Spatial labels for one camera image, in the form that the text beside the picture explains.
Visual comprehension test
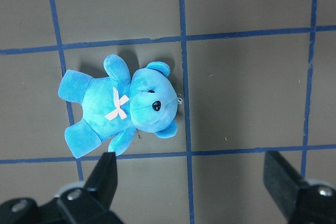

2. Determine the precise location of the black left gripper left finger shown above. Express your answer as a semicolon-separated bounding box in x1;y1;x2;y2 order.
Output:
1;152;123;223

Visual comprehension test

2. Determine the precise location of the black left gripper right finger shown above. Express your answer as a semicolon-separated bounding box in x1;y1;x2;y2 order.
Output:
263;151;335;223

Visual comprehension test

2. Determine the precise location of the blue teddy bear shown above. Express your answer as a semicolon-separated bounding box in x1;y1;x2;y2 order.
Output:
58;55;179;158

